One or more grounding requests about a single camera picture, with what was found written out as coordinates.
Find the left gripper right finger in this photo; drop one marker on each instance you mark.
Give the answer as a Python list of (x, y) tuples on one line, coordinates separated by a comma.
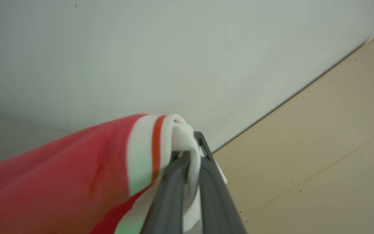
[(216, 201)]

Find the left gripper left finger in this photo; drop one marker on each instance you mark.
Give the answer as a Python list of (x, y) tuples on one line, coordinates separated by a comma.
[(170, 195)]

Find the red jersey white sleeves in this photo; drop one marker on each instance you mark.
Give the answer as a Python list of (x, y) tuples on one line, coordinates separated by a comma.
[(60, 182)]

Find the beige wooden cabinet panel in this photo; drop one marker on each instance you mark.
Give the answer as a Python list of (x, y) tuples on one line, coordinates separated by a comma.
[(320, 146)]

